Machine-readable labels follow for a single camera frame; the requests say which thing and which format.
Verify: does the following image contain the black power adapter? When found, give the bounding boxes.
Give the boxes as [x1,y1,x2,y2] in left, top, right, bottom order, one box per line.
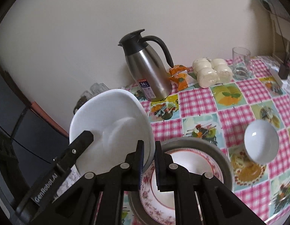
[278,63,290,80]

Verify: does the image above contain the pale blue bowl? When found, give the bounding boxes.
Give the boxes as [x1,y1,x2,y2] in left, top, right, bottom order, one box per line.
[244,119,280,165]
[69,88,156,176]

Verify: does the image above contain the large steel bowl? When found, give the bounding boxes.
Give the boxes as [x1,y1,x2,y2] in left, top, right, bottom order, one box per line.
[127,138,235,225]

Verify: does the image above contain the clear glass mug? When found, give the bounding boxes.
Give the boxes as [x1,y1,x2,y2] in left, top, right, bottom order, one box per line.
[232,47,252,80]

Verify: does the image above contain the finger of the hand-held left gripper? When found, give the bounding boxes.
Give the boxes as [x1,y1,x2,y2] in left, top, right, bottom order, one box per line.
[15,130,94,218]

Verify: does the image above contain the orange snack packet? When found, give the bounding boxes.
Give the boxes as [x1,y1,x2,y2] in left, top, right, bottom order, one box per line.
[168,65,197,91]

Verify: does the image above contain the clear glass tumbler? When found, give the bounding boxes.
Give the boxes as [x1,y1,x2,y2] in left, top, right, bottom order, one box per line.
[90,82,111,97]

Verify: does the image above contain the dark brown-edged furniture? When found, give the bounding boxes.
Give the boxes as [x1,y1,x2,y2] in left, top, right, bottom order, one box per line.
[0,63,71,216]

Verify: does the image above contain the black cable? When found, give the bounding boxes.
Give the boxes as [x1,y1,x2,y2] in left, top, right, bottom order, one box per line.
[274,12,288,65]

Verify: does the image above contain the steel thermos jug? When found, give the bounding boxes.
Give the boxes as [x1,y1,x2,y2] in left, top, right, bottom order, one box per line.
[118,29,174,102]

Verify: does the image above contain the white power strip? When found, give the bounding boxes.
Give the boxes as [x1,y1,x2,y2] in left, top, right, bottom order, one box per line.
[269,66,287,87]

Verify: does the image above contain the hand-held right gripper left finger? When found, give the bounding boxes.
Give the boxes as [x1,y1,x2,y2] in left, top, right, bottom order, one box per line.
[55,140,145,225]

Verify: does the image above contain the grey printed bag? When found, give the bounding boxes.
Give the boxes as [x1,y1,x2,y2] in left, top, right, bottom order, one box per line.
[256,0,290,19]

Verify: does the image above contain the bag of white buns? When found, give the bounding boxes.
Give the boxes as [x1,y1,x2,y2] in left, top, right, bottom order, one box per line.
[192,57,232,88]

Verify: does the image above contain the pink floral rim plate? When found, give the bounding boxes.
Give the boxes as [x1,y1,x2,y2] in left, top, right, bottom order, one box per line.
[139,162,224,225]

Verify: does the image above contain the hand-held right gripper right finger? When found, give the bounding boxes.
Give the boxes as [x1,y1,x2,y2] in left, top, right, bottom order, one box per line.
[154,141,266,225]

